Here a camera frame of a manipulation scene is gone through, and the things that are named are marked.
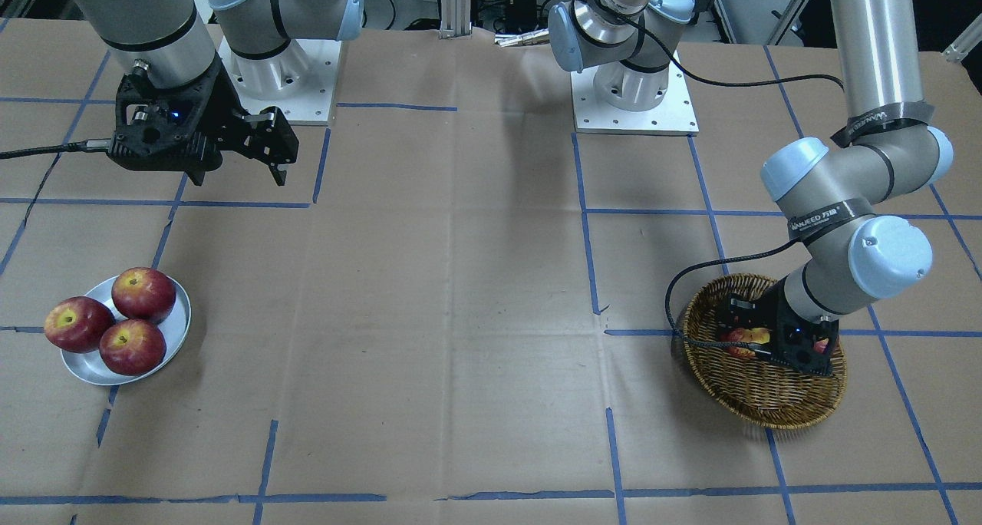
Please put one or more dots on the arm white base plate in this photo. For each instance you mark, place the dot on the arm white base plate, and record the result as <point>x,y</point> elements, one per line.
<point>612,99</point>
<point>300,81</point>

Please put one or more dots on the woven wicker basket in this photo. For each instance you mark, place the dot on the woven wicker basket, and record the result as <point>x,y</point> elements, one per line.
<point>769,395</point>

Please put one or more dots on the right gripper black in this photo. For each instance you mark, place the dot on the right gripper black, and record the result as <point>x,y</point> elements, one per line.
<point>220,104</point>

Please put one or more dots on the aluminium frame post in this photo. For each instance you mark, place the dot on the aluminium frame post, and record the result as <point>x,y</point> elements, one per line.
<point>455,18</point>

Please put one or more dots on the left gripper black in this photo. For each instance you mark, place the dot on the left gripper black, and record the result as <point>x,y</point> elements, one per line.
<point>776,315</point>

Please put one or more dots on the yellow-red apple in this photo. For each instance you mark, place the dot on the yellow-red apple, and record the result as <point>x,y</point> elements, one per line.
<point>754,336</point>

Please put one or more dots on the red apple on plate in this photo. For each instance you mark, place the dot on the red apple on plate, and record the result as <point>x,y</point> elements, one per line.
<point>77,324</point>
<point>132,347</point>
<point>142,293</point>

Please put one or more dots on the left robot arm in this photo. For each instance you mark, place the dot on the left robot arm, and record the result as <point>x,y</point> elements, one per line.
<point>887,148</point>

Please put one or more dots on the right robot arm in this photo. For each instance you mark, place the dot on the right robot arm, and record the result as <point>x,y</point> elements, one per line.
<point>173,38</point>

